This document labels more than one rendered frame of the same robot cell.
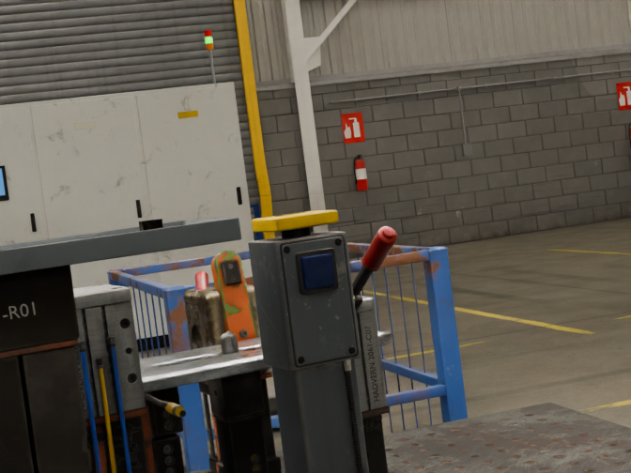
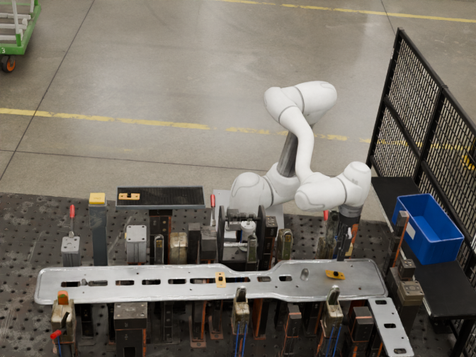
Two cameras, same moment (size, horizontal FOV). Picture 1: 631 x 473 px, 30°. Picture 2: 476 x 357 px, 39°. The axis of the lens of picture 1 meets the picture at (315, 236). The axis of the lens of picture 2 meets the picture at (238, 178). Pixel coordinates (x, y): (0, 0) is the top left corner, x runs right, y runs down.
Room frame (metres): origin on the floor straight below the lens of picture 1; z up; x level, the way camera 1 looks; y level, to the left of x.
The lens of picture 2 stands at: (2.98, 1.08, 2.88)
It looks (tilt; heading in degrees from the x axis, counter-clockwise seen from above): 36 degrees down; 194
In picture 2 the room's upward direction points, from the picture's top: 6 degrees clockwise
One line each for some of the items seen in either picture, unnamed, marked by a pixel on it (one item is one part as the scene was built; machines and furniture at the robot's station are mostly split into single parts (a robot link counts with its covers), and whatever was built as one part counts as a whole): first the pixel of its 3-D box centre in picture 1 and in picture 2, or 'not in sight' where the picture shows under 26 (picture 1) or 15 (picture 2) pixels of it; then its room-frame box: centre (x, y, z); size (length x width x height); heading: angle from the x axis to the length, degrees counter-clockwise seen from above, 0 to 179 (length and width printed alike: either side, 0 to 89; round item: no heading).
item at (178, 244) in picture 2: not in sight; (177, 273); (1.07, 0.39, 0.89); 0.13 x 0.11 x 0.38; 24
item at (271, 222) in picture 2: not in sight; (265, 258); (0.86, 0.72, 0.91); 0.07 x 0.05 x 0.42; 24
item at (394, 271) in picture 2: not in sight; (389, 302); (0.87, 1.27, 0.85); 0.12 x 0.03 x 0.30; 24
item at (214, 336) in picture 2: not in sight; (217, 304); (1.14, 0.59, 0.84); 0.13 x 0.05 x 0.29; 24
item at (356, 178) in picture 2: not in sight; (353, 183); (0.97, 1.02, 1.48); 0.13 x 0.11 x 0.16; 135
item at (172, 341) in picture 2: not in sight; (166, 308); (1.23, 0.41, 0.84); 0.13 x 0.11 x 0.29; 24
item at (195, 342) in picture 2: not in sight; (198, 308); (1.18, 0.53, 0.84); 0.17 x 0.06 x 0.29; 24
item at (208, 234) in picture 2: not in sight; (207, 265); (0.98, 0.49, 0.89); 0.13 x 0.11 x 0.38; 24
